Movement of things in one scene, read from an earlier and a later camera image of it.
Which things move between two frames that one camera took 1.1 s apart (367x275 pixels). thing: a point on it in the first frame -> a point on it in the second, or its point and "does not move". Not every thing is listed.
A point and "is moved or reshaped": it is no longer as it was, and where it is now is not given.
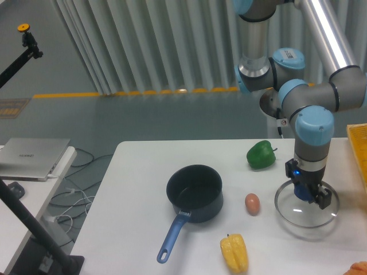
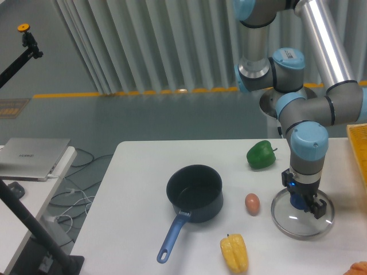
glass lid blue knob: [302, 213] is moved or reshaped
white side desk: [14, 230] does not move
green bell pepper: [261, 155] does not move
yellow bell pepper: [235, 251] does not move
